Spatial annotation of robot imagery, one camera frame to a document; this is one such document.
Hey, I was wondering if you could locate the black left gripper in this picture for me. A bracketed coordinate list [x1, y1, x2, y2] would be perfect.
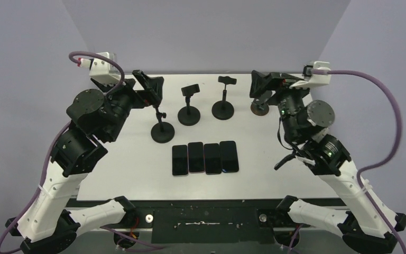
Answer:
[96, 69, 162, 142]

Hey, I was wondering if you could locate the black round-base phone stand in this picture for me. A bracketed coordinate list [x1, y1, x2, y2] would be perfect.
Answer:
[211, 76, 237, 120]

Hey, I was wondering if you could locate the black ball-joint phone stand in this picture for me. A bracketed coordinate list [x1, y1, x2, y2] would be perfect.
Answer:
[178, 84, 201, 126]

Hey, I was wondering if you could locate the black bent-arm phone stand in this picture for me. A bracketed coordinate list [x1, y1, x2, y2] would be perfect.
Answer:
[151, 105, 175, 143]

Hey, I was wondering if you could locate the silver-edged black phone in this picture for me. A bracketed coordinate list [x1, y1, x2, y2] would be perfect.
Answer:
[172, 144, 189, 176]

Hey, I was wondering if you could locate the purple cased phone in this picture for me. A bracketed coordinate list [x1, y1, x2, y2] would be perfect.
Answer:
[188, 142, 205, 173]

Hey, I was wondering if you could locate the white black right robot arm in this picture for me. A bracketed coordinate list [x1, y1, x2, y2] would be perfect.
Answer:
[250, 66, 406, 253]

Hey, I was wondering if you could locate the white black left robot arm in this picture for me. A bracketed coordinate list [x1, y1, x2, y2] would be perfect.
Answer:
[6, 70, 164, 253]

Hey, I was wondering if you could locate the brown-base small phone stand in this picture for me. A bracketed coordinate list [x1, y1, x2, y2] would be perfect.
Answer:
[250, 90, 272, 116]

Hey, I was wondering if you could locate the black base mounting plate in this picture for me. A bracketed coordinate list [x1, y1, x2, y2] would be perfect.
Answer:
[101, 199, 347, 245]

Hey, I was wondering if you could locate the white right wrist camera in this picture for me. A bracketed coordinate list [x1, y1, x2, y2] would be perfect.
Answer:
[289, 61, 331, 89]

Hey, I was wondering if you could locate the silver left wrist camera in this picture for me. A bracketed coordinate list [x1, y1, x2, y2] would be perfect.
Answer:
[78, 57, 121, 87]

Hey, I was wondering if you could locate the black thin cable loop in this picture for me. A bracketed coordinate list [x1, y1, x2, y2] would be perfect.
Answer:
[273, 119, 305, 171]

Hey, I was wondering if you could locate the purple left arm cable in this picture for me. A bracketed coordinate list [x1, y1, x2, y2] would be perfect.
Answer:
[0, 51, 126, 254]

